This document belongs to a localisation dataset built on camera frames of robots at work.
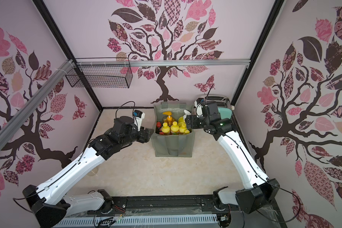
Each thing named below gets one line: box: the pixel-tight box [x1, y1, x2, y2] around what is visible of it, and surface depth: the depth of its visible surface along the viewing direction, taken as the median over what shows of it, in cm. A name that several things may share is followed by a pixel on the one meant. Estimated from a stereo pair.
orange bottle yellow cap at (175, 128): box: [170, 121, 180, 135], surface depth 84 cm
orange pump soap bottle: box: [162, 111, 175, 127], surface depth 87 cm
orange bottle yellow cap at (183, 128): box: [179, 123, 187, 135], surface depth 82 cm
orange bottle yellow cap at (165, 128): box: [161, 122, 171, 136], surface depth 83 cm
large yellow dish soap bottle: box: [177, 116, 186, 124], surface depth 87 cm
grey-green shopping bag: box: [150, 101, 196, 158], surface depth 83 cm
